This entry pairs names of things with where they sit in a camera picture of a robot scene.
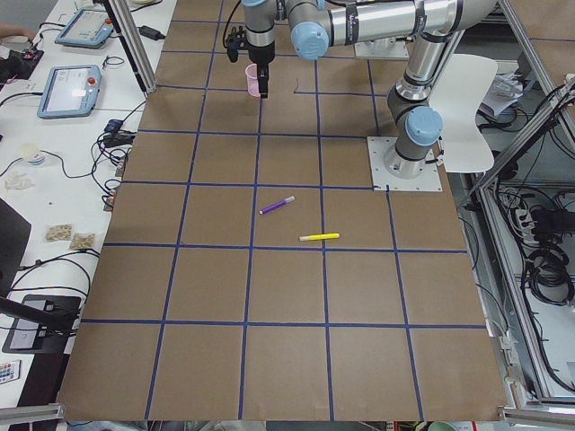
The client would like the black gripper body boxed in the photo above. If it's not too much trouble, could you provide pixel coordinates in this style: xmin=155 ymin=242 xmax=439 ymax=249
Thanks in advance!
xmin=245 ymin=27 xmax=275 ymax=67

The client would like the purple marker pen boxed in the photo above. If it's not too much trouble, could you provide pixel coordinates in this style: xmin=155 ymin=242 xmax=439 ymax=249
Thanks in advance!
xmin=259 ymin=196 xmax=295 ymax=215

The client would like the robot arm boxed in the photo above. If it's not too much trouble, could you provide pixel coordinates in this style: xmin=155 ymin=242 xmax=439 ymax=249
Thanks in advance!
xmin=223 ymin=0 xmax=496 ymax=180

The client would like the pink mesh cup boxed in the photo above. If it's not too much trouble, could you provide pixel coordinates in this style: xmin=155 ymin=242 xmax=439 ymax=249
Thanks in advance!
xmin=244 ymin=63 xmax=261 ymax=98

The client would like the black power adapter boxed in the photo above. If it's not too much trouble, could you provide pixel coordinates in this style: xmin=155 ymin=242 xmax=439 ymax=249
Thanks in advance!
xmin=137 ymin=25 xmax=165 ymax=40

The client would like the yellow marker pen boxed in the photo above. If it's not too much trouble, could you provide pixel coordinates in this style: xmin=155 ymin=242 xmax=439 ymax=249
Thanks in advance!
xmin=298 ymin=233 xmax=341 ymax=242

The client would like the far blue teach pendant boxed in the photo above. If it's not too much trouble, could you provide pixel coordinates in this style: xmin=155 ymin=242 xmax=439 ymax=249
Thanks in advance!
xmin=55 ymin=8 xmax=114 ymax=48

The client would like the blue teach pendant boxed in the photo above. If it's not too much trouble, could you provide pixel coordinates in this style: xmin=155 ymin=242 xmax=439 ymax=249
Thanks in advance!
xmin=55 ymin=8 xmax=114 ymax=48
xmin=37 ymin=65 xmax=102 ymax=119

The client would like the near blue teach pendant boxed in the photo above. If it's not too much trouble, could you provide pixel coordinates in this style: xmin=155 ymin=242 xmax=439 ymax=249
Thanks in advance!
xmin=37 ymin=65 xmax=102 ymax=119

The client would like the white plastic chair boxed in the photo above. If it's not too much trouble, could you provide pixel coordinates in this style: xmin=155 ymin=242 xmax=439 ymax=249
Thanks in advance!
xmin=429 ymin=54 xmax=498 ymax=173

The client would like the small remote control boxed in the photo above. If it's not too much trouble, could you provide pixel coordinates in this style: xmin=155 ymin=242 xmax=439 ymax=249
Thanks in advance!
xmin=0 ymin=359 xmax=22 ymax=384

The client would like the aluminium frame post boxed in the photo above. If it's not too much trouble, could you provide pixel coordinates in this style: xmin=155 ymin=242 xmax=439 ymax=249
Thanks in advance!
xmin=102 ymin=0 xmax=157 ymax=94

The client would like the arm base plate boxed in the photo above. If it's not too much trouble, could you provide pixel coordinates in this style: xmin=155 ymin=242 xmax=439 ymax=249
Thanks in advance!
xmin=367 ymin=136 xmax=443 ymax=192

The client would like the black camera stand base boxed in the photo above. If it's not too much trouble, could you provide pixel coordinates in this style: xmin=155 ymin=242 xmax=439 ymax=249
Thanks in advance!
xmin=1 ymin=295 xmax=82 ymax=354

